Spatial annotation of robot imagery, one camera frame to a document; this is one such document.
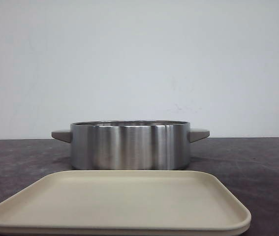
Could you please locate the stainless steel steamer pot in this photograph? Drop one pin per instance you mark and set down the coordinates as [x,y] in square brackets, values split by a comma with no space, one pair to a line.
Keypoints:
[130,145]

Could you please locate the beige rectangular tray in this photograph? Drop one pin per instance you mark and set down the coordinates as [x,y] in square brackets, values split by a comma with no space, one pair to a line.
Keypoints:
[131,203]

